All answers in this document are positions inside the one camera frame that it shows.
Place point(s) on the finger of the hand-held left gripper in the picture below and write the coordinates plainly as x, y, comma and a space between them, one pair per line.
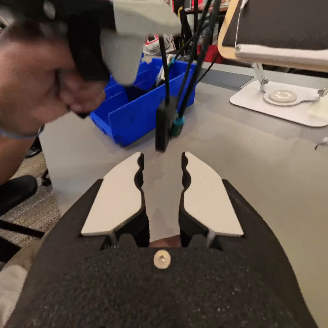
143, 18

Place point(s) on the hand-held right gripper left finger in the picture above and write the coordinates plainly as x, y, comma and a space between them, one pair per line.
114, 202

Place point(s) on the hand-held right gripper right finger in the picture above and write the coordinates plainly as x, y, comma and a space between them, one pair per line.
208, 202

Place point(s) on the blue plastic bin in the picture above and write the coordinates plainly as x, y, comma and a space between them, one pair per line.
133, 123

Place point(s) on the black adapter box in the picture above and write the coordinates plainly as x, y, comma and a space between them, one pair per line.
164, 123

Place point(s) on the person's left forearm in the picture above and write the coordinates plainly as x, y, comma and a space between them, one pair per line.
12, 158

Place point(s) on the grey desk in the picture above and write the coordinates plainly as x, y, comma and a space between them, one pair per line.
256, 179

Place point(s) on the grey desk hatch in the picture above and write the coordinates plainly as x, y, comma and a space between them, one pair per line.
225, 79

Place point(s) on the person's left hand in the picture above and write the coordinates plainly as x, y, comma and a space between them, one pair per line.
33, 84

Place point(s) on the white red sneaker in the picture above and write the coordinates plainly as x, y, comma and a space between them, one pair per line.
158, 43

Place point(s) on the red bin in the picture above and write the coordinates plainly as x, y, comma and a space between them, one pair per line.
212, 53

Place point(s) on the thin metal rod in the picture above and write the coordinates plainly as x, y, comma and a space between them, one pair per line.
238, 23

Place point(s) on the black office chair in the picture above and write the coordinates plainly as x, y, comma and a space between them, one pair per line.
15, 189

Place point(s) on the white display stand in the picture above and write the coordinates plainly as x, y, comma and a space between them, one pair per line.
281, 107

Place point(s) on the wood-edged black display panel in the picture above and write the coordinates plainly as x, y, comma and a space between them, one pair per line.
281, 23

